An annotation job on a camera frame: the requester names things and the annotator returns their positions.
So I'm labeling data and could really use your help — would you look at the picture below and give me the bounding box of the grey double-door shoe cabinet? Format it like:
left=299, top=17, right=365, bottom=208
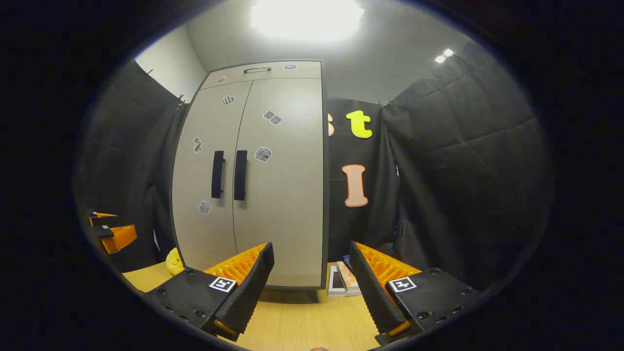
left=169, top=59, right=329, bottom=304

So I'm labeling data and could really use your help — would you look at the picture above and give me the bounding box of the black backdrop cloth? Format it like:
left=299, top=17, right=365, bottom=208
left=73, top=41, right=554, bottom=293

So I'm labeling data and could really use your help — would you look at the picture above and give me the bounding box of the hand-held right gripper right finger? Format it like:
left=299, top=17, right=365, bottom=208
left=349, top=241, right=483, bottom=347

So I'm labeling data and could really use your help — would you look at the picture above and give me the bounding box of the yellow plush toy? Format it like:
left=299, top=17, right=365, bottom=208
left=165, top=247, right=186, bottom=276

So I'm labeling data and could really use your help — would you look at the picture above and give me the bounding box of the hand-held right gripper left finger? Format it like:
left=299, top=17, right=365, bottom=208
left=141, top=242, right=275, bottom=342

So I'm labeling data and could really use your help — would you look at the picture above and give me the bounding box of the large ceiling light panel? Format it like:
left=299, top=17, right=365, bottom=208
left=250, top=0, right=365, bottom=43

